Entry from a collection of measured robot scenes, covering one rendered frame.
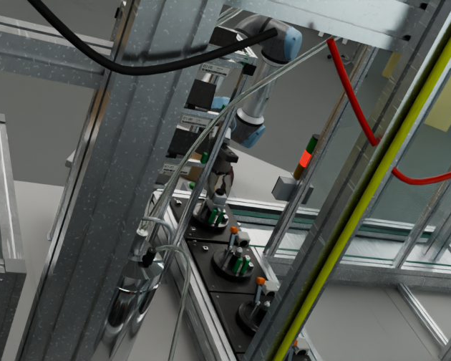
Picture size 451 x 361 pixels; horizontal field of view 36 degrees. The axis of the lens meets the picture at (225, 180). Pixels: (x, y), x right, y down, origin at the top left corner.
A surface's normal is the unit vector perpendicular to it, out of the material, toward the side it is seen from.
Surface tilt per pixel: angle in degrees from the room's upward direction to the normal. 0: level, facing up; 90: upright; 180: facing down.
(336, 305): 0
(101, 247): 90
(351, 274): 90
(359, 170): 90
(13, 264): 0
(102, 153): 90
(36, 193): 0
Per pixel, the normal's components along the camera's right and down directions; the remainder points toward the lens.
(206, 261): 0.36, -0.82
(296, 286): -0.88, -0.13
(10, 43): 0.32, 0.56
